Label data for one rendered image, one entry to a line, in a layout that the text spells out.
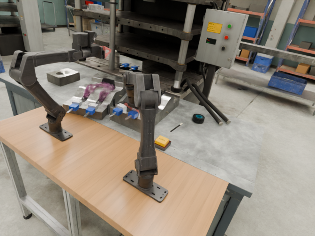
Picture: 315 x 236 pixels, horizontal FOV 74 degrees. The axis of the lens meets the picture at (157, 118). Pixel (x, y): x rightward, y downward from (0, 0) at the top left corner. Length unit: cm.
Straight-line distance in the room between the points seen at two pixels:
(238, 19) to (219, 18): 14
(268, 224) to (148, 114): 162
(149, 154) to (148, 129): 11
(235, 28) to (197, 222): 137
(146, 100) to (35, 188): 153
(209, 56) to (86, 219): 160
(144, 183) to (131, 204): 9
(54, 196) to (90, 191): 108
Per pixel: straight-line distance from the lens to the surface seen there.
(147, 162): 84
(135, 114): 117
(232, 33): 178
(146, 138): 80
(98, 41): 235
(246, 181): 113
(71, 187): 95
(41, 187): 209
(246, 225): 204
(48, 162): 108
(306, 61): 439
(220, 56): 181
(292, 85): 467
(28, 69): 102
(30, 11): 535
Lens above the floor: 151
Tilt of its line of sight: 30 degrees down
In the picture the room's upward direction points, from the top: 8 degrees clockwise
